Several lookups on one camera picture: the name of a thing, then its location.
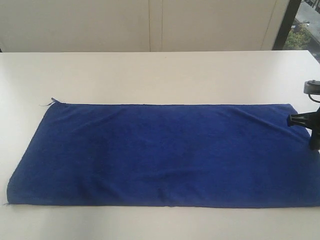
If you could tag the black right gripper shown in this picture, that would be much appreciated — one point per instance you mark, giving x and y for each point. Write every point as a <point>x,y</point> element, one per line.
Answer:
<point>308,120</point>

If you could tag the blue microfiber towel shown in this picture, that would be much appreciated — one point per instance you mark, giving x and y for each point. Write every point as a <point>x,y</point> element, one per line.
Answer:
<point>216,156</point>

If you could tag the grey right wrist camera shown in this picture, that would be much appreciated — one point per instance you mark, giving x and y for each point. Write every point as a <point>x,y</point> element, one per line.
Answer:
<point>312,87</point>

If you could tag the black window frame post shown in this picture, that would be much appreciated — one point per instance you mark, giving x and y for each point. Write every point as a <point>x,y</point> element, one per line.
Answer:
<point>286,24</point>

